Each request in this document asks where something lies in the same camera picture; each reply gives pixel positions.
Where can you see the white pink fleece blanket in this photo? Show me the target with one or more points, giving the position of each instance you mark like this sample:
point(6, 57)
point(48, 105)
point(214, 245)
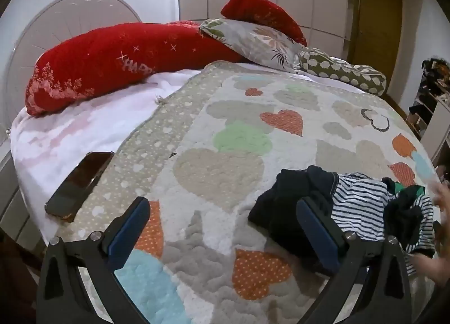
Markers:
point(66, 134)

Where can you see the white shelf unit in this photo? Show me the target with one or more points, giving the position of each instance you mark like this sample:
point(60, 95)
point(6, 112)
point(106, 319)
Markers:
point(434, 113)

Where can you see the wooden door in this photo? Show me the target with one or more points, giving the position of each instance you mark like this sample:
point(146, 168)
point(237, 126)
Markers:
point(378, 18)

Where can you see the heart print quilt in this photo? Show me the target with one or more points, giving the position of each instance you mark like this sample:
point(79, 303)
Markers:
point(225, 155)

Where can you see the striped navy pants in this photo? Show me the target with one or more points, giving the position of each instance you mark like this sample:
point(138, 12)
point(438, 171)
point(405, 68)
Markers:
point(362, 204)

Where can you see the black smartphone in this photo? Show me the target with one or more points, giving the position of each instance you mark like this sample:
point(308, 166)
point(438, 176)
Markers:
point(79, 187)

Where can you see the person's right hand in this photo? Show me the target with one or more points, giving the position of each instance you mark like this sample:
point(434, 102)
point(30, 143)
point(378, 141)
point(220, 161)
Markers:
point(427, 267)

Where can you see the long red pillow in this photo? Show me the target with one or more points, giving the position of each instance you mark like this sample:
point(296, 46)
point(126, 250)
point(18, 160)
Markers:
point(105, 60)

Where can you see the round white headboard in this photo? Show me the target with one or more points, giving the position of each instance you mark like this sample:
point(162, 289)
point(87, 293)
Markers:
point(38, 28)

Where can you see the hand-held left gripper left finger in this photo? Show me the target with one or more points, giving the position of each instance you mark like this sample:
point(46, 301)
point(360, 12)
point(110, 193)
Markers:
point(124, 239)

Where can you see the green cloud print pillow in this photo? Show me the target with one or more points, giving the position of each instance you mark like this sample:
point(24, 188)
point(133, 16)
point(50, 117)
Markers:
point(344, 71)

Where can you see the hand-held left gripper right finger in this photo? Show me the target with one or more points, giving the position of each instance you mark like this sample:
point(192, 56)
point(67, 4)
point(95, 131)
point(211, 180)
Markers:
point(318, 236)

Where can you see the small red pillow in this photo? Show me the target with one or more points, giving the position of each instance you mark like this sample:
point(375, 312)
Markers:
point(263, 14)

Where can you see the grey floral pillow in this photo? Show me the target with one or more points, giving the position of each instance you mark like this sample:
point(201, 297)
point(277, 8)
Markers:
point(253, 41)

